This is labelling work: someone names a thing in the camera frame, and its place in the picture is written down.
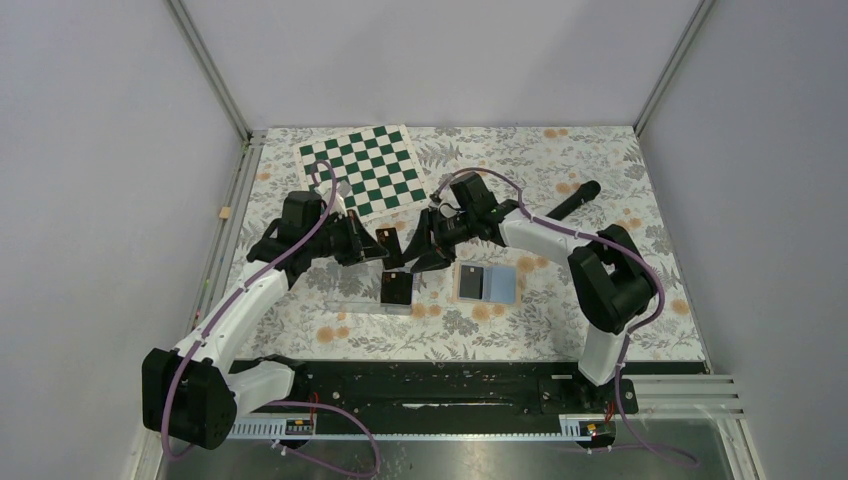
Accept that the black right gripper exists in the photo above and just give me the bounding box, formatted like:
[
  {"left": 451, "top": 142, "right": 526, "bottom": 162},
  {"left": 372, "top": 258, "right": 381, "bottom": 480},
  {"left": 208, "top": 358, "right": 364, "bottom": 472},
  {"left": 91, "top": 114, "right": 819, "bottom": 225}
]
[{"left": 399, "top": 208, "right": 477, "bottom": 276}]

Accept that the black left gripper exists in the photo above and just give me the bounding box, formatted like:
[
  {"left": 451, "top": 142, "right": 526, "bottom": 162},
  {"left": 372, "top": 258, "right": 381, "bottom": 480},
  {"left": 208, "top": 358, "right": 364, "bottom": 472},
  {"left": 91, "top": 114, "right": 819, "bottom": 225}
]
[{"left": 307, "top": 208, "right": 389, "bottom": 266}]

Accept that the stack of credit cards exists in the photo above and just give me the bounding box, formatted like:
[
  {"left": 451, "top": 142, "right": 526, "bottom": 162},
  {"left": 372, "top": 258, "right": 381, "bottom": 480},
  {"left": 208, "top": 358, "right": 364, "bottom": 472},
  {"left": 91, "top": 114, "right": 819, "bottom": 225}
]
[{"left": 380, "top": 271, "right": 414, "bottom": 306}]

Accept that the single black credit card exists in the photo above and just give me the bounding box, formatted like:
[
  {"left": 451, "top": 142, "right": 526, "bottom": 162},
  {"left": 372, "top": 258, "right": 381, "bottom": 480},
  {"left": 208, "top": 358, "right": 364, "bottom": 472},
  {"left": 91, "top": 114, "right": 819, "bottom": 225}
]
[{"left": 457, "top": 264, "right": 485, "bottom": 300}]

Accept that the beige leather card holder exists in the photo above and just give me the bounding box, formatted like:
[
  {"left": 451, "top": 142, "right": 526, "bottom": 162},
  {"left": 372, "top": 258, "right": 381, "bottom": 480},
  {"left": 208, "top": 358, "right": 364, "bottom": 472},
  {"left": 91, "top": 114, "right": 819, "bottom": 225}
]
[{"left": 454, "top": 262, "right": 520, "bottom": 306}]

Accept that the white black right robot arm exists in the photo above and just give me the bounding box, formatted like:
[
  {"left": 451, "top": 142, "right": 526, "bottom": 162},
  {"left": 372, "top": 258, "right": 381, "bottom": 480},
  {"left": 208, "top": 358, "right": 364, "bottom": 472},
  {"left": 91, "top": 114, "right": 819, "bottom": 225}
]
[{"left": 402, "top": 168, "right": 664, "bottom": 412}]

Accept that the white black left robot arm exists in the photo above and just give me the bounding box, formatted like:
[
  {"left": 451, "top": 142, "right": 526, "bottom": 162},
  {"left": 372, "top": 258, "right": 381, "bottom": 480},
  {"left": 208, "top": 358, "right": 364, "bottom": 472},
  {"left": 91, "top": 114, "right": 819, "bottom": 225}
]
[{"left": 141, "top": 191, "right": 389, "bottom": 450}]

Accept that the clear plastic card box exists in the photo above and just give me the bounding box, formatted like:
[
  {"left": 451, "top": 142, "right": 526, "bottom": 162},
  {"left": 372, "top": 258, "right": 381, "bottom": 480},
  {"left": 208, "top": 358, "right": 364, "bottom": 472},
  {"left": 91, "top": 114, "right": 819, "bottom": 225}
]
[{"left": 325, "top": 262, "right": 420, "bottom": 316}]

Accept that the floral patterned table mat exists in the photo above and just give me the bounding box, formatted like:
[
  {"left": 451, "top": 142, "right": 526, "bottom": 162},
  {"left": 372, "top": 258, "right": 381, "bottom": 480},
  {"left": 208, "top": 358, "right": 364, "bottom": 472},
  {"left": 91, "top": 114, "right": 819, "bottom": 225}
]
[{"left": 239, "top": 126, "right": 707, "bottom": 361}]

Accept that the green white checkerboard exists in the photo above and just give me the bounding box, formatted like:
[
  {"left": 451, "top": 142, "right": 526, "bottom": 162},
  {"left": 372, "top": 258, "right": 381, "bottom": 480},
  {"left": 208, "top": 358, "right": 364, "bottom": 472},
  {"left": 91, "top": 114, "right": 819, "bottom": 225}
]
[{"left": 294, "top": 124, "right": 429, "bottom": 220}]

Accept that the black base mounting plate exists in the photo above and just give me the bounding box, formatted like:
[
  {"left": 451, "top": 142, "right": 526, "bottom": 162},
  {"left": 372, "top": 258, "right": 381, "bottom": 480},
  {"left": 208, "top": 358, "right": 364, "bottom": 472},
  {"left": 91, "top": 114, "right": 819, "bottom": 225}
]
[{"left": 246, "top": 360, "right": 639, "bottom": 437}]

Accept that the black marker orange cap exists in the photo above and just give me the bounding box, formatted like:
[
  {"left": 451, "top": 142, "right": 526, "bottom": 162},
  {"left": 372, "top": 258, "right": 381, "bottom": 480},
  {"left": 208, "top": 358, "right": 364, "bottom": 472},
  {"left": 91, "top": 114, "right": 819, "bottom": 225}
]
[{"left": 546, "top": 180, "right": 601, "bottom": 221}]

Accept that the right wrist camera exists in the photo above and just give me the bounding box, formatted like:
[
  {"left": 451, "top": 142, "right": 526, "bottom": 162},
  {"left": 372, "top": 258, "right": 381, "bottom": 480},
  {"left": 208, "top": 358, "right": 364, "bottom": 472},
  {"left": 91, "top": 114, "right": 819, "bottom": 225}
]
[{"left": 429, "top": 193, "right": 460, "bottom": 218}]

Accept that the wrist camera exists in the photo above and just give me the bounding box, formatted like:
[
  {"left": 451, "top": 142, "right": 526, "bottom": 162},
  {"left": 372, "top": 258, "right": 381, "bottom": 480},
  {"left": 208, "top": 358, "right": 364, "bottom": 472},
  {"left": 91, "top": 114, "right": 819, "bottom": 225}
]
[
  {"left": 429, "top": 193, "right": 460, "bottom": 218},
  {"left": 315, "top": 180, "right": 352, "bottom": 215}
]

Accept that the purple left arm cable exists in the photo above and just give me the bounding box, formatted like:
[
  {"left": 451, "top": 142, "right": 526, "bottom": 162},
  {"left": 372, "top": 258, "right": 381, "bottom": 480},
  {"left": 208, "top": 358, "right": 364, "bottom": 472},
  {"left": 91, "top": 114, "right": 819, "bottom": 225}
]
[{"left": 160, "top": 160, "right": 382, "bottom": 480}]

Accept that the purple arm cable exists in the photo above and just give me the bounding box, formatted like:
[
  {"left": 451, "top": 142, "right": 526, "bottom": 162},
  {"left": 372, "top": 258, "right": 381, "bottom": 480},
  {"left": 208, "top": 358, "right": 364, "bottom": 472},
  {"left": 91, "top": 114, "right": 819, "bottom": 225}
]
[
  {"left": 160, "top": 160, "right": 382, "bottom": 480},
  {"left": 430, "top": 167, "right": 700, "bottom": 468}
]

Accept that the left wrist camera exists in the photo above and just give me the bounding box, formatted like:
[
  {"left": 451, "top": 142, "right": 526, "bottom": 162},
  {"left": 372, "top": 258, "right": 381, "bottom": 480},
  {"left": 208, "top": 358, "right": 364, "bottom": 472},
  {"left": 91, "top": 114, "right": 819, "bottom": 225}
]
[{"left": 315, "top": 180, "right": 352, "bottom": 215}]

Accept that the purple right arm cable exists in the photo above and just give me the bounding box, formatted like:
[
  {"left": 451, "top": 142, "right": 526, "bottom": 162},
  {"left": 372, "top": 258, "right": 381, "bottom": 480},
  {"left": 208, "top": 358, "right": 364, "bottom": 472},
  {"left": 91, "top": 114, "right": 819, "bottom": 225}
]
[{"left": 430, "top": 167, "right": 700, "bottom": 468}]

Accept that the aluminium frame rail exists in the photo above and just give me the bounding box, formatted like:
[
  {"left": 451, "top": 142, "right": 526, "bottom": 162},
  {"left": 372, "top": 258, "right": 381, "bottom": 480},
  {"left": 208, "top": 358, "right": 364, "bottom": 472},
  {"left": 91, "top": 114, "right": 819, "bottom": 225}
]
[{"left": 163, "top": 0, "right": 267, "bottom": 333}]

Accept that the white slotted cable duct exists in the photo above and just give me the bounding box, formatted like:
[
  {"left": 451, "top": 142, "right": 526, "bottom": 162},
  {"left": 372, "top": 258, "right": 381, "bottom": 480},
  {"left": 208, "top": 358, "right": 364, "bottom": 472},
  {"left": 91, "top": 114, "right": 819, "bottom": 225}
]
[{"left": 226, "top": 414, "right": 597, "bottom": 442}]

